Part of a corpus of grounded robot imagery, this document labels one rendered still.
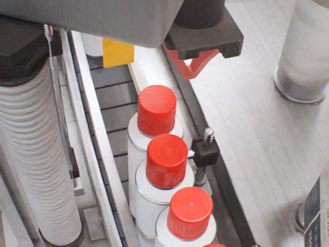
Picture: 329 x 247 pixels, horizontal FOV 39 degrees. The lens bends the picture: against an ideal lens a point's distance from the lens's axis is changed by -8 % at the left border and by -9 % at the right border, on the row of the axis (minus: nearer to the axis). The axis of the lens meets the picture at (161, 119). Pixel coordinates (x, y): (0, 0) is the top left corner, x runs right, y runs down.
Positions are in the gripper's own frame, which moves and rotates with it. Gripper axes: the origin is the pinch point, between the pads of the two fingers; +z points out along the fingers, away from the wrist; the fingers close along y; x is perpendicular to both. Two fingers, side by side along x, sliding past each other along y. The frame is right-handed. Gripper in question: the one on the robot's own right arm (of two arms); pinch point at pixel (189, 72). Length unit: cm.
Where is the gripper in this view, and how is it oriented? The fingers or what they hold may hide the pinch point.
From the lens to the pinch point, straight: 54.6
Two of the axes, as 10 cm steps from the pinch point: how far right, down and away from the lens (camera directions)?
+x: -9.6, 2.3, -1.9
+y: -2.9, -7.7, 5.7
